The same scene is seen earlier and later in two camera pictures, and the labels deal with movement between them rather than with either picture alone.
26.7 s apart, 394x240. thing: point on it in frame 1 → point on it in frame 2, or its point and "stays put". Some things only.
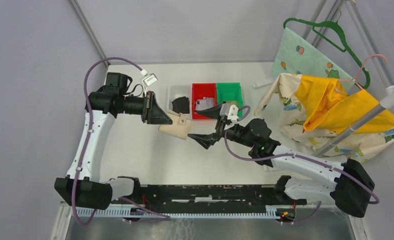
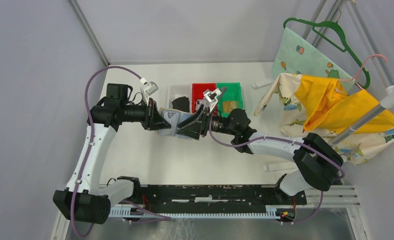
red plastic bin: [199, 91] stays put
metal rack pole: [393, 93] stays put
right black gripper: [206, 140] → [198, 125]
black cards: [181, 105] stays put
